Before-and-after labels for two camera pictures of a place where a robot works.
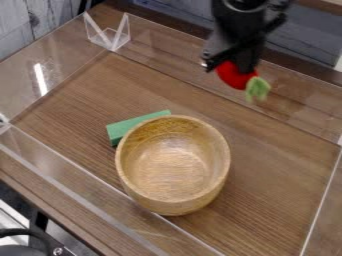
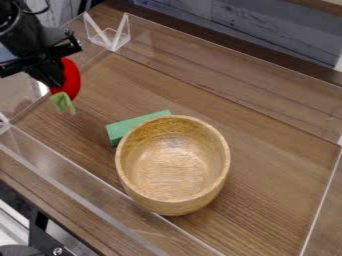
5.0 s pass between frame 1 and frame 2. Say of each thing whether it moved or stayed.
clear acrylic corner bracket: stayed
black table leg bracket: stayed
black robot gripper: moved
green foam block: stayed
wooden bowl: stayed
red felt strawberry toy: moved
